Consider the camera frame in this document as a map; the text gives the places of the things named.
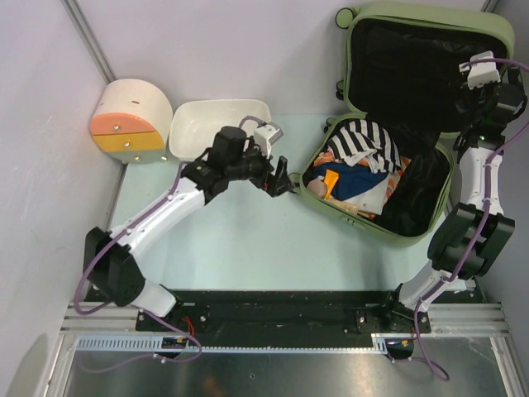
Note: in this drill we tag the beige round pouch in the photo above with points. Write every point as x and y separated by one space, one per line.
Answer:
317 187

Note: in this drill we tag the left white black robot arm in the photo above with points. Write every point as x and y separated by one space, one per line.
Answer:
111 257

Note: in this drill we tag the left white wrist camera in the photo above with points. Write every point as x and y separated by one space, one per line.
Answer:
266 136

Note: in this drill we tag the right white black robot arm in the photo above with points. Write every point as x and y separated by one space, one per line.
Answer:
476 230

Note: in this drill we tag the black white striped garment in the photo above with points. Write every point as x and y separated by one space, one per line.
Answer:
362 142

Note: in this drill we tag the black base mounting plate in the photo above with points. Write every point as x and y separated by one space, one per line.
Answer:
257 320

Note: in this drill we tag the green hard-shell suitcase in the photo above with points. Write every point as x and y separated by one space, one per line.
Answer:
402 72

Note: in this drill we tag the aluminium frame rail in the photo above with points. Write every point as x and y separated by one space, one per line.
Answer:
445 320

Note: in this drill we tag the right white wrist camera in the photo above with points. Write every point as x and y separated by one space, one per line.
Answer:
480 70

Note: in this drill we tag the orange tube bottle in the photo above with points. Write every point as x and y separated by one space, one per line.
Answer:
330 180

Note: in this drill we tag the white orange patterned cloth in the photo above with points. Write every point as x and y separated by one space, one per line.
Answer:
370 204

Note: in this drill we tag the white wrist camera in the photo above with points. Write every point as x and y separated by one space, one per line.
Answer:
266 136
480 70

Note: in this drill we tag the navy blue garment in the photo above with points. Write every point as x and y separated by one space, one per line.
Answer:
353 180

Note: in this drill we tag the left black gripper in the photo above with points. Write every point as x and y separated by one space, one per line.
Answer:
274 185

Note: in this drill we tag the white rectangular plastic basin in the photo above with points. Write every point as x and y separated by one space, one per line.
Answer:
195 123

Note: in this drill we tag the cream drawer box orange fronts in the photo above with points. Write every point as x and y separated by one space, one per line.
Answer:
132 121

